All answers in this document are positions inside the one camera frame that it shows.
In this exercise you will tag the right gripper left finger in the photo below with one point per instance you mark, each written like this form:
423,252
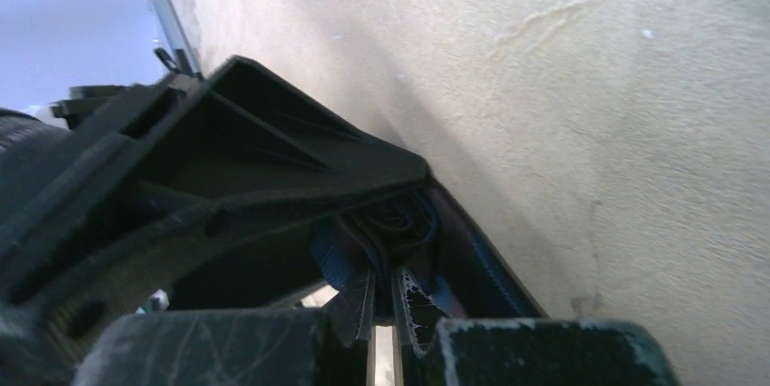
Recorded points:
284,346

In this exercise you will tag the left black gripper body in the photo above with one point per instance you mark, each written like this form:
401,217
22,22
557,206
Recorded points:
87,233

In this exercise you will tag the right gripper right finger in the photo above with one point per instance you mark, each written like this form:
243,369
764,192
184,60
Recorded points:
438,350

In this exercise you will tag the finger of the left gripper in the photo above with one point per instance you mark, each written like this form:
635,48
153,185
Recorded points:
268,159

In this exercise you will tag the dark navy striped tie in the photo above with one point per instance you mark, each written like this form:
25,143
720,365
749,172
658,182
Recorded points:
428,234

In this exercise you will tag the aluminium frame rail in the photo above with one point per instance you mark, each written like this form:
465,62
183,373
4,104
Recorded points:
171,46

